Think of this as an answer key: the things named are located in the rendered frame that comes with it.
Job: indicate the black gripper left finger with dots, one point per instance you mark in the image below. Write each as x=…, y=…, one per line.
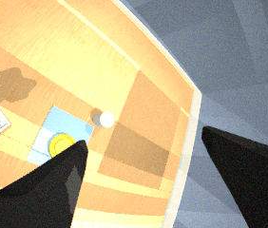
x=47, y=196

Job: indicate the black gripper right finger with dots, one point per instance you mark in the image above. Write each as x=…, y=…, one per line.
x=243, y=165

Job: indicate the yellow round plate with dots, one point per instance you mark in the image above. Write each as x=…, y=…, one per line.
x=60, y=142

